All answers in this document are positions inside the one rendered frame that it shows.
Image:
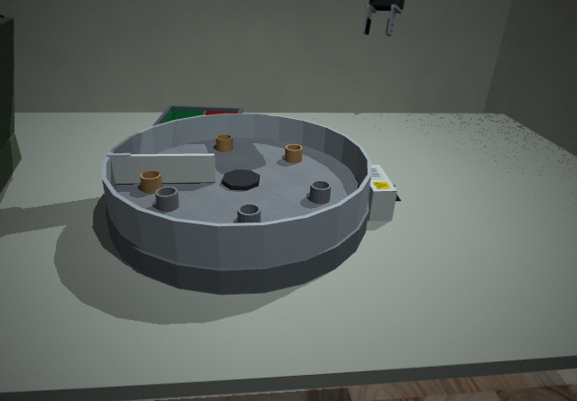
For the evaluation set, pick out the dark grey metal sleeve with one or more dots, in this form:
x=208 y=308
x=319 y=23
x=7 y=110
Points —
x=320 y=192
x=167 y=199
x=249 y=213

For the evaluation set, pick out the red and green divided bin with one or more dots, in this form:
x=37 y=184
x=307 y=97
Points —
x=174 y=112

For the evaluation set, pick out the bronze bushing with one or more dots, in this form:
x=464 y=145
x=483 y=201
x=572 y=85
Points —
x=293 y=153
x=224 y=142
x=151 y=181

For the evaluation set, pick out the grey round turntable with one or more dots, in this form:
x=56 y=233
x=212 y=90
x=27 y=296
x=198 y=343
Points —
x=201 y=246

